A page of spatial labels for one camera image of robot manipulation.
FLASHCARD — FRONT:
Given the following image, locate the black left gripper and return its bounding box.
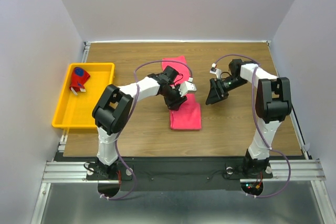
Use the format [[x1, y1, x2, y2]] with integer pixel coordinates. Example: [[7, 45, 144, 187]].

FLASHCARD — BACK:
[[161, 84, 187, 111]]

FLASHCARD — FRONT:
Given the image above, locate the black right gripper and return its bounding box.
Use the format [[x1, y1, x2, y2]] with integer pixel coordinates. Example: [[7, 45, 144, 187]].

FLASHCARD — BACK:
[[205, 76, 248, 104]]

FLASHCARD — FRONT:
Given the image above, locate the pink towel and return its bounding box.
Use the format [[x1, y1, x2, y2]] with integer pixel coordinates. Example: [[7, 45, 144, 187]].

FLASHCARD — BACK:
[[161, 56, 202, 131]]

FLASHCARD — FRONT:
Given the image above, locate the red and blue patterned towel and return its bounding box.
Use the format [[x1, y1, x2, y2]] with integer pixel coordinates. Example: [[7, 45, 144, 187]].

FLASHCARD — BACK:
[[69, 67, 90, 95]]

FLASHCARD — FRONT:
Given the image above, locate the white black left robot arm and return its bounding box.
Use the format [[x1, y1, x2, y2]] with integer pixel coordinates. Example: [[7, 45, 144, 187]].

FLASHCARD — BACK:
[[87, 66, 196, 179]]

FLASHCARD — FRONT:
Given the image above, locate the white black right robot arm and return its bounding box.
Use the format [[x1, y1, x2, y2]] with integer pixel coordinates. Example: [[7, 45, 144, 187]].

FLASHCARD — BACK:
[[205, 59, 292, 177]]

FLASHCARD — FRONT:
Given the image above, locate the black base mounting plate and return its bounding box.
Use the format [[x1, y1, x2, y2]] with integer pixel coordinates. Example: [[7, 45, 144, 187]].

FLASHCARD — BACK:
[[84, 156, 272, 193]]

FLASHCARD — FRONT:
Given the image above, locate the yellow plastic tray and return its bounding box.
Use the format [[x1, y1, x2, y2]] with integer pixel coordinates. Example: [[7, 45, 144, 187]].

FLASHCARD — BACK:
[[52, 62, 115, 129]]

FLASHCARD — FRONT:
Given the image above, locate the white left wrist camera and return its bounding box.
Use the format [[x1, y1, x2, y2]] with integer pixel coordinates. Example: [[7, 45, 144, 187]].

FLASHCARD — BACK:
[[178, 81, 197, 97]]

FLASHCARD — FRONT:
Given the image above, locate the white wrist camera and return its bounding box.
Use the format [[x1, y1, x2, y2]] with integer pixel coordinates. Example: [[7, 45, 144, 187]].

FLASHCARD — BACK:
[[209, 63, 222, 79], [178, 81, 197, 97]]

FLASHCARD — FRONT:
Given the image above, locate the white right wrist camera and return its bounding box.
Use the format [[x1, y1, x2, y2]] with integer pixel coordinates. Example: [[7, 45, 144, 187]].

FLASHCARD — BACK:
[[209, 63, 222, 79]]

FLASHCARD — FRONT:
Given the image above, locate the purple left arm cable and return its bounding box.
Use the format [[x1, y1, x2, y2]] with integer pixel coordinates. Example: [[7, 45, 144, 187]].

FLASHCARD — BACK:
[[98, 60, 195, 200]]

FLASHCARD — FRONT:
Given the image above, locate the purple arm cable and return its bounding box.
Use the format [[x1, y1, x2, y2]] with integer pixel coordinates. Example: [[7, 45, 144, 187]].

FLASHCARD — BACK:
[[214, 54, 291, 199], [98, 60, 195, 200]]

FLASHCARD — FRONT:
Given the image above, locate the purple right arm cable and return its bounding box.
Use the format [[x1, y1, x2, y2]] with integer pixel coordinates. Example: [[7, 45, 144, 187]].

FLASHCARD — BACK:
[[214, 54, 291, 199]]

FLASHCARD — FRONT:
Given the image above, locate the aluminium front frame rail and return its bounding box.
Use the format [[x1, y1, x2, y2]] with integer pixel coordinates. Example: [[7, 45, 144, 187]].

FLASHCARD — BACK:
[[42, 157, 326, 183]]

